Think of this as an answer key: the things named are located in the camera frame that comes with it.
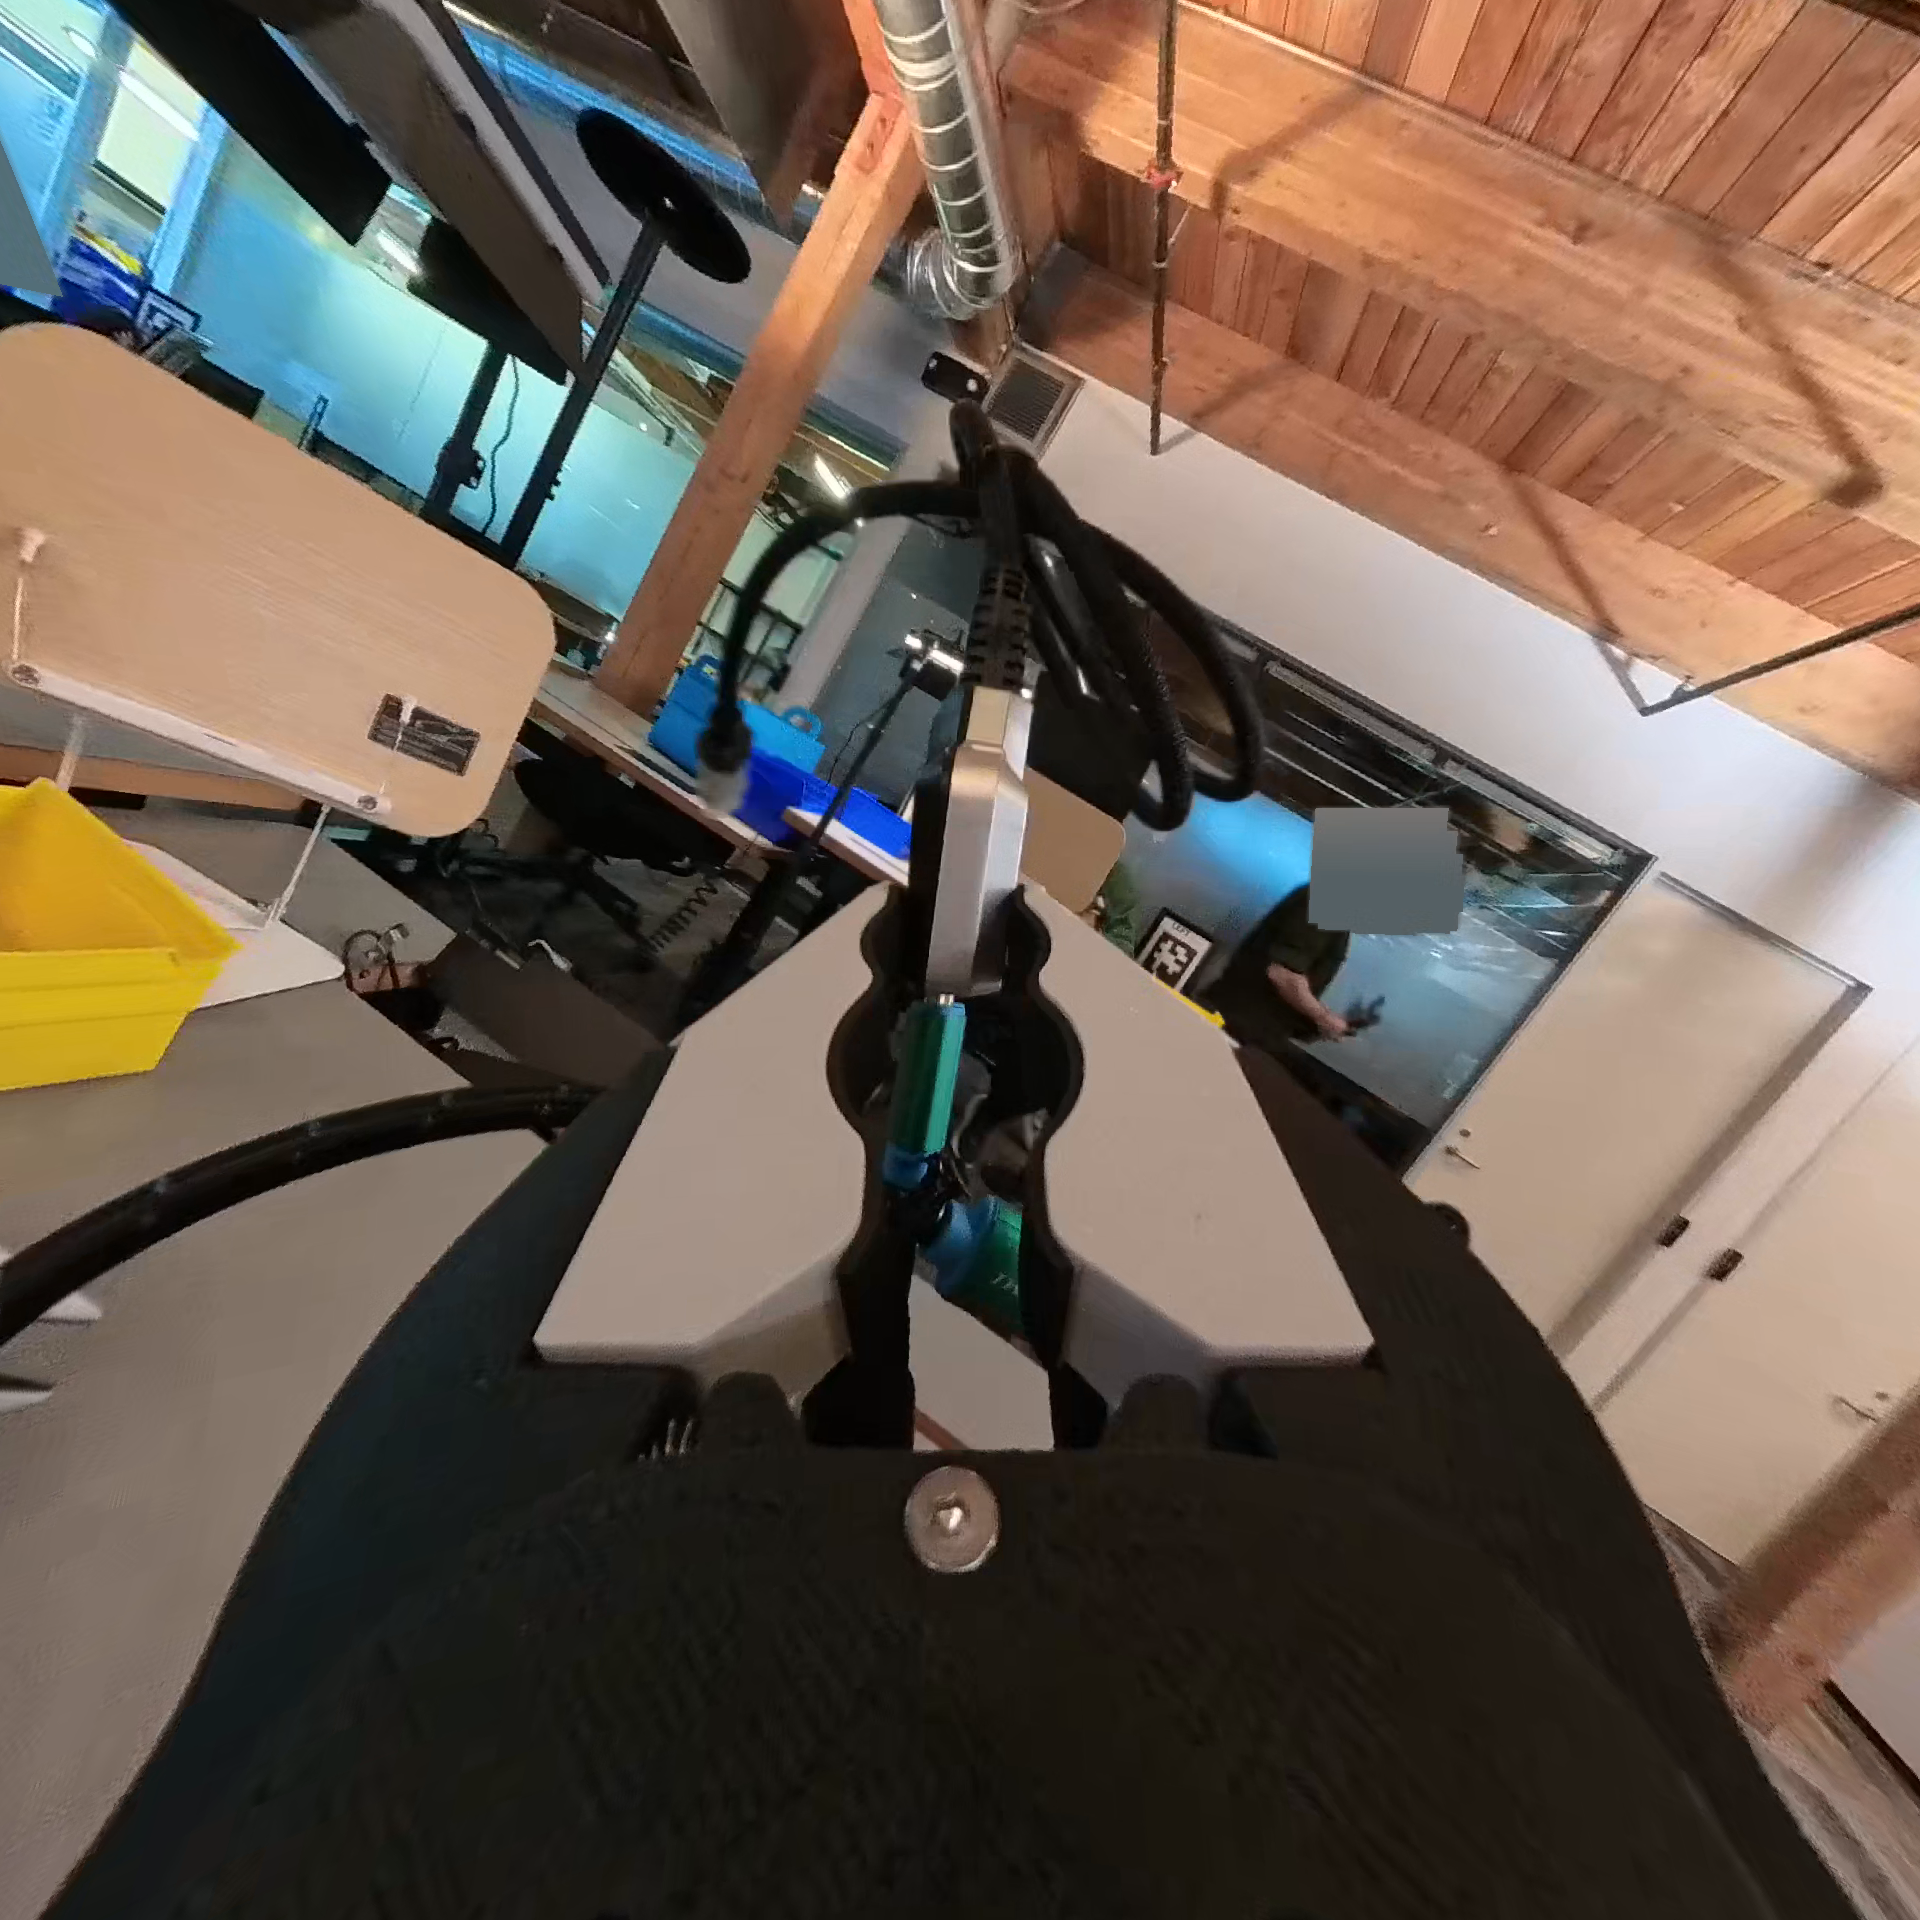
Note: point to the flat blue plastic bin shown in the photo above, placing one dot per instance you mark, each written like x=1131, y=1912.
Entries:
x=856, y=838

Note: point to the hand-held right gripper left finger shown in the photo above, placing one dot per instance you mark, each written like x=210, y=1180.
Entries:
x=704, y=1201

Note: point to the white door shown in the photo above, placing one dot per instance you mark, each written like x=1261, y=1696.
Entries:
x=1621, y=1080
x=1799, y=1318

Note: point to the hanging metal rod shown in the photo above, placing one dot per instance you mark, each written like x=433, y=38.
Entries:
x=1162, y=300

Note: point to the large wooden board on stand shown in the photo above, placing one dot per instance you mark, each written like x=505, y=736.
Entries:
x=225, y=570

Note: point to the black round-base stand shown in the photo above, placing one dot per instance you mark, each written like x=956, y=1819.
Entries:
x=661, y=194

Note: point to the large window wall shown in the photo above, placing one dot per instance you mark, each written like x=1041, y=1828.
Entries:
x=300, y=388

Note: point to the wooden post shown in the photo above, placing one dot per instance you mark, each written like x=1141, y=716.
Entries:
x=751, y=420
x=1829, y=1558

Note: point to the large yellow plastic bin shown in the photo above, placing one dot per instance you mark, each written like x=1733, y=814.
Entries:
x=89, y=989

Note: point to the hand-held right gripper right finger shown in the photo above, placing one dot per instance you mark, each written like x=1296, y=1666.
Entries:
x=1200, y=1201

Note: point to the glass partition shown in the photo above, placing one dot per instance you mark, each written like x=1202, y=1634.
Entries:
x=1500, y=1020

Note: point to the black office chair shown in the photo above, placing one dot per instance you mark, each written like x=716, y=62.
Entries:
x=600, y=810

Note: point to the wall vent grille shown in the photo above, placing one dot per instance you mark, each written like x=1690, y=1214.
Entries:
x=1036, y=398

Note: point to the grey desk with brown edge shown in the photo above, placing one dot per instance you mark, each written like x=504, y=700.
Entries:
x=839, y=867
x=600, y=733

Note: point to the silver flexible duct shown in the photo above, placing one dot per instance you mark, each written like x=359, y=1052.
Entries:
x=945, y=148

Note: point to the framed printed tag sign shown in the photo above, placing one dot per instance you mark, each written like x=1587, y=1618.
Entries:
x=1173, y=953

